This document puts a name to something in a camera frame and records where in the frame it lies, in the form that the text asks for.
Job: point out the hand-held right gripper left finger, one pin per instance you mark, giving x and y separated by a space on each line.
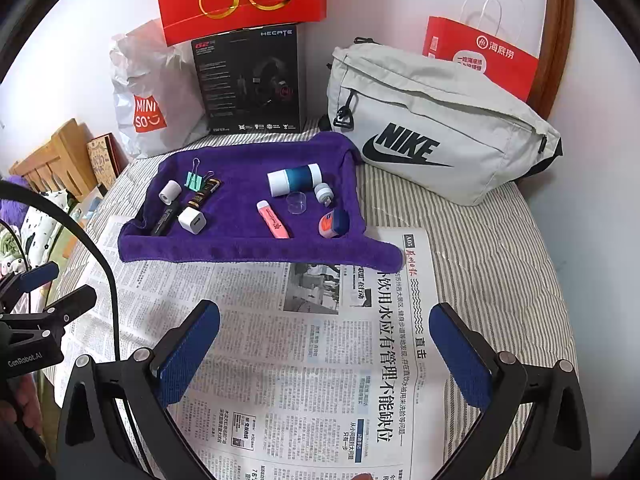
187 355

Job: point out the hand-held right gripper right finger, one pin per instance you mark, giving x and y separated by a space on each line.
460 355

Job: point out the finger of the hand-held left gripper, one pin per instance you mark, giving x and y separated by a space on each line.
72 302
40 275

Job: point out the white usb charger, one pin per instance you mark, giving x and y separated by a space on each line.
192 221

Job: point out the pink highlighter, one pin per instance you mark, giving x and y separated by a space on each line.
272 220

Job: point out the black gold battery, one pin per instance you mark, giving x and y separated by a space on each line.
212 186

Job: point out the green binder clip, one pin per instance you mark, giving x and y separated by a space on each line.
195 182

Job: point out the orange blue tape measure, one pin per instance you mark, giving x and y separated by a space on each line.
332 224

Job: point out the clear plastic cap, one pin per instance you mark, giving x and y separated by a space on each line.
296 204

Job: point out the white and blue bottle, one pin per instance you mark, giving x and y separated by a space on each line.
292 179

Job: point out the small white round head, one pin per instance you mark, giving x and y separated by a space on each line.
324 192

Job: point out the person's left hand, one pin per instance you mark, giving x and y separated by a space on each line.
30 405

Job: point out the white spotted pillow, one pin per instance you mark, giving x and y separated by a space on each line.
45 217

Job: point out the purple plush toy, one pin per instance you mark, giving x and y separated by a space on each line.
10 205

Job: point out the clear plastic box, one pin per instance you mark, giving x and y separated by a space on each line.
90 207

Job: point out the newspaper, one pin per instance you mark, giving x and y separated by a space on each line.
300 360

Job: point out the purple towel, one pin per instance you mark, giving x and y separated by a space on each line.
240 240

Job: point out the patterned brown book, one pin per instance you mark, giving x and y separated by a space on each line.
102 157

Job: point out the white plastic shopping bag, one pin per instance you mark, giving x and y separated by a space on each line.
165 85

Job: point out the grey waist bag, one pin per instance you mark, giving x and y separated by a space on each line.
450 125

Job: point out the black headset box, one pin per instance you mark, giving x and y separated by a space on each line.
235 80

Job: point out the wooden bed headboard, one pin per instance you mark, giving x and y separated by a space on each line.
555 50

